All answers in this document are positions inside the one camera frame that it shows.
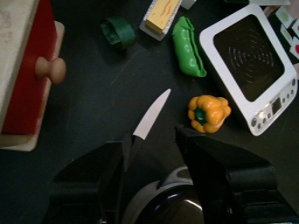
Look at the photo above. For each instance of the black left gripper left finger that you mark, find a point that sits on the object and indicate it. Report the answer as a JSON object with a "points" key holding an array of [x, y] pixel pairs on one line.
{"points": [[90, 180]]}

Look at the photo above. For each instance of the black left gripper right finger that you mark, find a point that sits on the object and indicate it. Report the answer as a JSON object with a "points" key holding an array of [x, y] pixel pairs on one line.
{"points": [[218, 175]]}

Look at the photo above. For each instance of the black pot with grey rim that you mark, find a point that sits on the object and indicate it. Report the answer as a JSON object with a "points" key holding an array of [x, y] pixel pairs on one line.
{"points": [[171, 204]]}

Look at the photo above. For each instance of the yellow green small block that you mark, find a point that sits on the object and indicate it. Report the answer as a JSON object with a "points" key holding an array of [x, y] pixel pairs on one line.
{"points": [[209, 113]]}

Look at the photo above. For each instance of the white toy induction cooktop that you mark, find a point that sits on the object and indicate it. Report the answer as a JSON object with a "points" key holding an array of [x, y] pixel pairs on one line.
{"points": [[249, 58]]}

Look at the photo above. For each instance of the green toy pea pod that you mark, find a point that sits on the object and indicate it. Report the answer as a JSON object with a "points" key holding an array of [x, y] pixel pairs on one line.
{"points": [[187, 48]]}

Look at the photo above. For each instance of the white tile with red print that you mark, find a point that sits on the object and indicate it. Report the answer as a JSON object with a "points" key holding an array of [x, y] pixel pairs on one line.
{"points": [[296, 48]]}

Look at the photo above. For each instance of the yellow toy butter on dish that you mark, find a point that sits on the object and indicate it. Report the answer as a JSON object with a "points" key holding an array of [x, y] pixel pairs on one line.
{"points": [[161, 16]]}

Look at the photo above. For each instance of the white tile with green print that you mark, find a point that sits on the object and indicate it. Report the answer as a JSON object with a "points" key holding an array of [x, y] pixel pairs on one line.
{"points": [[285, 17]]}

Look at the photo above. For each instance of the pink tray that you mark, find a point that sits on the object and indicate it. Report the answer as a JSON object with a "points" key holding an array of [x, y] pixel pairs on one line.
{"points": [[293, 11]]}

